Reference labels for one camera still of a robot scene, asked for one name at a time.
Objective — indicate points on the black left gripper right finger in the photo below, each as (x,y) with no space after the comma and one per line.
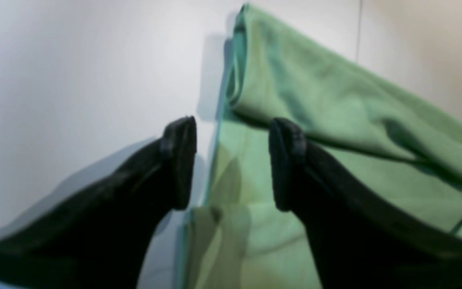
(358,240)

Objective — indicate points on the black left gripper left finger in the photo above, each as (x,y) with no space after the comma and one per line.
(98,237)

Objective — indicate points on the green T-shirt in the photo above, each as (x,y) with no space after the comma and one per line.
(403,148)

